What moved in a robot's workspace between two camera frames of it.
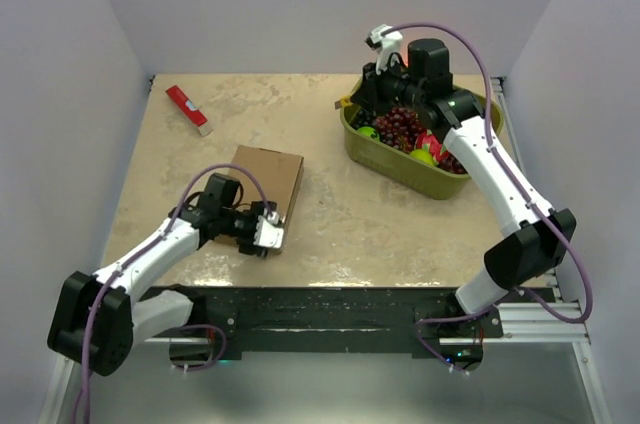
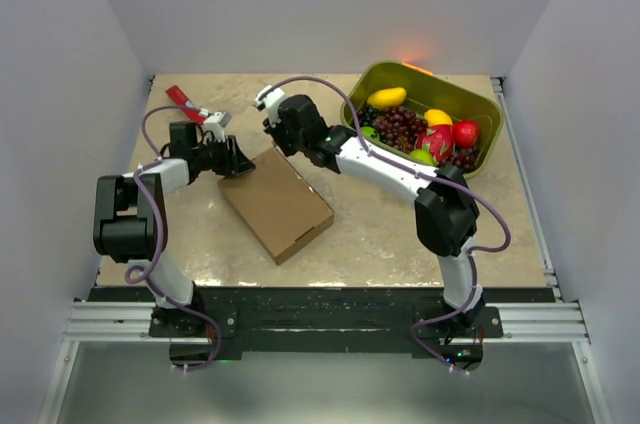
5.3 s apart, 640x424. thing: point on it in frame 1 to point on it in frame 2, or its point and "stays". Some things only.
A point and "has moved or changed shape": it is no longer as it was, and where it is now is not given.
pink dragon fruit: x=426 y=141 stays
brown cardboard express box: x=278 y=172 has moved or changed shape
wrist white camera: x=267 y=232 to x=216 y=123
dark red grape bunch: x=399 y=128 stays
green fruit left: x=370 y=132 stays
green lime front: x=422 y=155 stays
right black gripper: x=369 y=93 to x=276 y=131
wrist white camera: x=386 y=41 to x=271 y=101
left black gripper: x=256 y=209 to x=234 y=162
